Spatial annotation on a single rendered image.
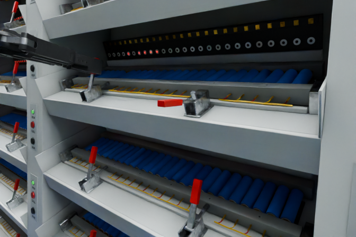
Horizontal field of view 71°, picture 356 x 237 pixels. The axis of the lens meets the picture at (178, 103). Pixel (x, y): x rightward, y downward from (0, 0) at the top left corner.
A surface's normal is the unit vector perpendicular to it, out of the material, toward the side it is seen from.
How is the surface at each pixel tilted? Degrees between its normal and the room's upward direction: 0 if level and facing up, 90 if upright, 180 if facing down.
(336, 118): 90
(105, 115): 112
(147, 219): 22
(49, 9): 90
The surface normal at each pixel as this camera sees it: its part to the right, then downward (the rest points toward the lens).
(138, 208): -0.19, -0.91
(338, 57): -0.62, 0.04
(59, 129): 0.78, 0.07
